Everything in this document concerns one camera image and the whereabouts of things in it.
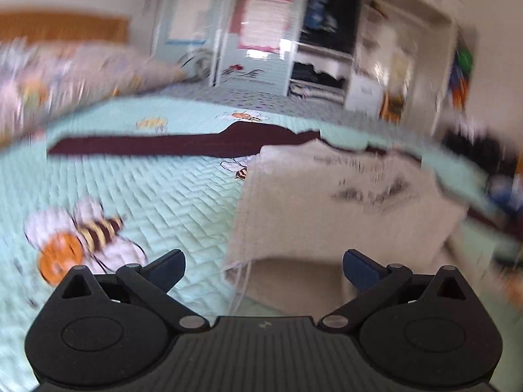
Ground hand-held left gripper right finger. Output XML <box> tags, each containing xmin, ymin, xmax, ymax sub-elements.
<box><xmin>319</xmin><ymin>248</ymin><xmax>468</xmax><ymax>332</ymax></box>

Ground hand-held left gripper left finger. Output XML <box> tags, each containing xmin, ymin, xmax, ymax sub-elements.
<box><xmin>59</xmin><ymin>248</ymin><xmax>210</xmax><ymax>332</ymax></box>

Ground beige and maroon hoodie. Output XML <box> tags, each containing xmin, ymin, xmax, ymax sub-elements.
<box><xmin>47</xmin><ymin>122</ymin><xmax>523</xmax><ymax>319</ymax></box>

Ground pile of dark clothes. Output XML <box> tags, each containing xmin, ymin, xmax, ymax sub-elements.
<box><xmin>441</xmin><ymin>122</ymin><xmax>523</xmax><ymax>180</ymax></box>

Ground stack of folded clothes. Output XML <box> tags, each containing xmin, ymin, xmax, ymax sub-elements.
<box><xmin>288</xmin><ymin>59</ymin><xmax>348</xmax><ymax>101</ymax></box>

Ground hanging clothes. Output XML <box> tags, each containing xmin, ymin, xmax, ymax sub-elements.
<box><xmin>300</xmin><ymin>0</ymin><xmax>364</xmax><ymax>54</ymax></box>

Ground green bee-print quilt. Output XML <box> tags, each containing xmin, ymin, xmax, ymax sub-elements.
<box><xmin>0</xmin><ymin>92</ymin><xmax>523</xmax><ymax>384</ymax></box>

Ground blue bag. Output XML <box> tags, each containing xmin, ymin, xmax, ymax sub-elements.
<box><xmin>486</xmin><ymin>175</ymin><xmax>523</xmax><ymax>217</ymax></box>

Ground white drawer cabinet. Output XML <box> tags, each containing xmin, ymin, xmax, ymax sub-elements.
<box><xmin>347</xmin><ymin>69</ymin><xmax>389</xmax><ymax>113</ymax></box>

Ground light blue sliding-door wardrobe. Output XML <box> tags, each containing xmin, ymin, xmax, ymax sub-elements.
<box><xmin>149</xmin><ymin>0</ymin><xmax>368</xmax><ymax>103</ymax></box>

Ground stack of colourful boxes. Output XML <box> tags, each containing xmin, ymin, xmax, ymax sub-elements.
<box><xmin>447</xmin><ymin>45</ymin><xmax>477</xmax><ymax>111</ymax></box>

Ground floral duvet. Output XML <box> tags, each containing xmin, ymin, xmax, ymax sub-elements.
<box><xmin>0</xmin><ymin>39</ymin><xmax>184</xmax><ymax>148</ymax></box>

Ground blue-bordered poster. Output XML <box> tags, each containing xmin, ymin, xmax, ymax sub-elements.
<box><xmin>165</xmin><ymin>0</ymin><xmax>213</xmax><ymax>45</ymax></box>

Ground wooden headboard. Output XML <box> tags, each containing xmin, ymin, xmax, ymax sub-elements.
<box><xmin>0</xmin><ymin>10</ymin><xmax>130</xmax><ymax>45</ymax></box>

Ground pink-bordered poster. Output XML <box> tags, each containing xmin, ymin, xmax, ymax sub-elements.
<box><xmin>235</xmin><ymin>0</ymin><xmax>293</xmax><ymax>54</ymax></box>

